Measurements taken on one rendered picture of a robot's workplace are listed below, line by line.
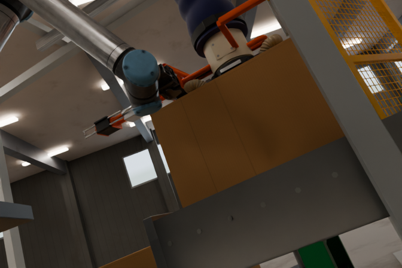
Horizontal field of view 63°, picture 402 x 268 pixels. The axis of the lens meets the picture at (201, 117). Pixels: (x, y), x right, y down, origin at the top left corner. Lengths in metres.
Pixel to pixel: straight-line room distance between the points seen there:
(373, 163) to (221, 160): 0.51
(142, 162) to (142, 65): 9.37
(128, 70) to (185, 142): 0.34
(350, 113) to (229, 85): 0.50
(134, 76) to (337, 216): 0.58
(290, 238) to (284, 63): 0.51
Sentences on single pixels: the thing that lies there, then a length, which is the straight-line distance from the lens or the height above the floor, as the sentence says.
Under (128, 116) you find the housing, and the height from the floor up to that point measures 1.05.
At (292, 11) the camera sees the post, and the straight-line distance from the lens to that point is 0.72.
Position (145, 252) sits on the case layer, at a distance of 1.15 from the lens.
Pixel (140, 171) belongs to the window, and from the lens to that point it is 10.15.
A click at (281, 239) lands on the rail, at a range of 0.84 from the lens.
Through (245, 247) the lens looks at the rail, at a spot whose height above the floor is 0.45.
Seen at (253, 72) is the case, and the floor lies 0.90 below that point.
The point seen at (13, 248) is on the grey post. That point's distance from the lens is 4.66.
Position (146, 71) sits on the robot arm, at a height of 0.93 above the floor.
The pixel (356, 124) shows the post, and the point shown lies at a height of 0.59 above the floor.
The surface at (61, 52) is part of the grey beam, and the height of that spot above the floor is 3.14.
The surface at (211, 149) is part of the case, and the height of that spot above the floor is 0.74.
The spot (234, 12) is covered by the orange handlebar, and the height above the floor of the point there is 1.07.
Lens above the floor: 0.51
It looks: 19 degrees up
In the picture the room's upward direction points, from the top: 22 degrees counter-clockwise
